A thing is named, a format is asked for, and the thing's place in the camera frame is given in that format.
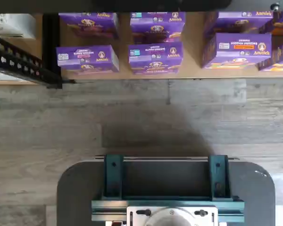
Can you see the grey round robot arm base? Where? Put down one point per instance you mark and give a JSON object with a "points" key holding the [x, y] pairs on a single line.
{"points": [[172, 220]]}

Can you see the grey rounded robot base platform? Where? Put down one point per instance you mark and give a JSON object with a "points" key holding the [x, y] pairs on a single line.
{"points": [[75, 188]]}

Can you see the purple Annie's bunny cracker box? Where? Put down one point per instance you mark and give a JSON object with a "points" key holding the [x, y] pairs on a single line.
{"points": [[155, 26], [89, 23], [87, 57], [155, 57]]}

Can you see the wooden shelf board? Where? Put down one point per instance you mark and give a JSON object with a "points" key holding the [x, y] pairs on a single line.
{"points": [[193, 58]]}

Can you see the purple Annie's hidden veggies box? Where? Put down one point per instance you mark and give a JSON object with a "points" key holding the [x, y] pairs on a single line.
{"points": [[238, 22], [238, 50]]}

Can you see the white cardboard box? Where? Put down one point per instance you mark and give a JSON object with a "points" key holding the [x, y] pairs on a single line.
{"points": [[11, 26]]}

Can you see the black shelf bolt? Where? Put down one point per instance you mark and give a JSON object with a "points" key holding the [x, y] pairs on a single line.
{"points": [[275, 6]]}

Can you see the silver edge strip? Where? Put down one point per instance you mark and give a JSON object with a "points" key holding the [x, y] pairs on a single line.
{"points": [[165, 158]]}

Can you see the dark panel between brackets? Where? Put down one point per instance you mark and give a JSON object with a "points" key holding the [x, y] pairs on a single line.
{"points": [[166, 179]]}

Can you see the teal metal crossbar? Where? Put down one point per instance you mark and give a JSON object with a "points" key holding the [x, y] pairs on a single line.
{"points": [[108, 210]]}

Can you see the silver mounting plate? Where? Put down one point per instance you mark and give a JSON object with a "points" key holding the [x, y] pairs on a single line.
{"points": [[134, 219]]}

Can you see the teal metal bracket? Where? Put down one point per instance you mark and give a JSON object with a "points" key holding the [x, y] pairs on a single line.
{"points": [[113, 176], [218, 176]]}

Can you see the black shelf post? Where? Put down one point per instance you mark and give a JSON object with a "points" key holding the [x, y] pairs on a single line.
{"points": [[50, 47]]}

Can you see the black perforated shelf rail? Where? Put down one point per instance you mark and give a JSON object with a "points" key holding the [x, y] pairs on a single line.
{"points": [[16, 61]]}

